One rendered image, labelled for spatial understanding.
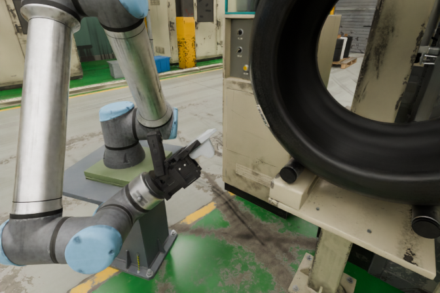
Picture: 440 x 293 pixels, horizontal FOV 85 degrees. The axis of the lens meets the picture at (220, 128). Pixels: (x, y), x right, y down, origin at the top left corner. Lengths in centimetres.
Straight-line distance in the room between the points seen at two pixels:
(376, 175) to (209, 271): 115
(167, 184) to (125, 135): 53
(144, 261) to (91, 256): 97
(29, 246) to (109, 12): 52
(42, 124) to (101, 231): 25
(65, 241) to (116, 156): 64
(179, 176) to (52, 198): 27
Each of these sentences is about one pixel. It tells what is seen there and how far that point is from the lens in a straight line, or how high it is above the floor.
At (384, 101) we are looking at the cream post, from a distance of 91.
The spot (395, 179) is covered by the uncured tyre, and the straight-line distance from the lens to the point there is 57.
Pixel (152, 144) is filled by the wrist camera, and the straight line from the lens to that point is 61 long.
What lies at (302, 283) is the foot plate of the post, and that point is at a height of 1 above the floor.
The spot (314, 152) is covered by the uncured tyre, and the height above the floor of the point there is 100.
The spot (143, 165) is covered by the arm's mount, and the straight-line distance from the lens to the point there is 119.
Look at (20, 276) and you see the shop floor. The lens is 185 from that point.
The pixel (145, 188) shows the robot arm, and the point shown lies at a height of 89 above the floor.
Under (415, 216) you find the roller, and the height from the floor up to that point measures 91.
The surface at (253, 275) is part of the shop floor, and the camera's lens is 153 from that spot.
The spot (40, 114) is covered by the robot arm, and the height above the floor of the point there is 108.
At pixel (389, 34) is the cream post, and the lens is 88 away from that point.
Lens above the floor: 127
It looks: 25 degrees down
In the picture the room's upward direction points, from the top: straight up
